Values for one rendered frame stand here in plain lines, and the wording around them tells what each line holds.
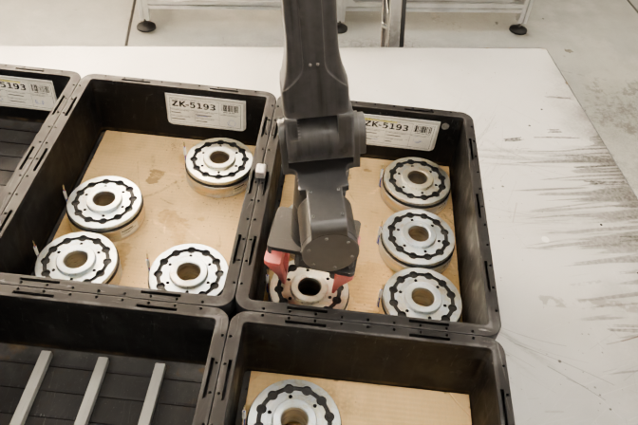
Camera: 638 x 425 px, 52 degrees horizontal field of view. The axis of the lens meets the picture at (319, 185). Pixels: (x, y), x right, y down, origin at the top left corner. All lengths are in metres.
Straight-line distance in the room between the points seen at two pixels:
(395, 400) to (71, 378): 0.38
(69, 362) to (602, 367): 0.74
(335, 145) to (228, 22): 2.38
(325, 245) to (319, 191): 0.05
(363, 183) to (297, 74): 0.45
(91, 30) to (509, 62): 1.90
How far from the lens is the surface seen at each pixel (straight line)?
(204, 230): 0.95
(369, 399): 0.81
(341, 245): 0.64
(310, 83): 0.60
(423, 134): 1.03
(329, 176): 0.65
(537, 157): 1.37
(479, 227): 0.86
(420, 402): 0.81
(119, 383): 0.83
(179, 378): 0.81
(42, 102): 1.13
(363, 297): 0.88
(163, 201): 0.99
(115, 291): 0.77
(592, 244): 1.24
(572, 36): 3.28
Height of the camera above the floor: 1.54
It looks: 45 degrees down
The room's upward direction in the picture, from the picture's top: 6 degrees clockwise
